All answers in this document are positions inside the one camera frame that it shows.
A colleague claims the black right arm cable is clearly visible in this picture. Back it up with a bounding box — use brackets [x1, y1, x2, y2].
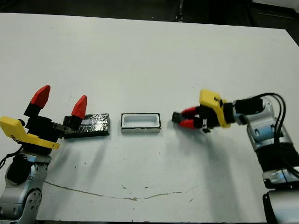
[256, 92, 299, 178]

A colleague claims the white box base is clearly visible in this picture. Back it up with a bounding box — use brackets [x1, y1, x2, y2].
[121, 112, 162, 134]

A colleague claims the black metal stand post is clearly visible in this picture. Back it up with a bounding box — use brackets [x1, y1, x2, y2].
[175, 0, 185, 22]

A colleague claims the white background case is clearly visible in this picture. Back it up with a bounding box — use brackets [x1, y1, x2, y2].
[252, 0, 299, 10]

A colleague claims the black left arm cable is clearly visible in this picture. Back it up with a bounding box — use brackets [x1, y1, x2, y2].
[0, 149, 23, 168]

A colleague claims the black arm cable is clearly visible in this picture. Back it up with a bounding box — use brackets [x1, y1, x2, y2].
[256, 92, 299, 178]
[0, 149, 23, 168]

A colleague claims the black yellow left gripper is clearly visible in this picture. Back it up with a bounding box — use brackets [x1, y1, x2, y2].
[0, 84, 88, 155]

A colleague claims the black phone-like camera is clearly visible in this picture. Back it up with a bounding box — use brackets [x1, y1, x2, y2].
[171, 112, 187, 126]

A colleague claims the black glossy box lid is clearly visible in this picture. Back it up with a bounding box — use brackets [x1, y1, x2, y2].
[63, 112, 111, 140]

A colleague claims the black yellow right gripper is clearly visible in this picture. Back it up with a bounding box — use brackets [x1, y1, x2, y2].
[179, 89, 234, 134]

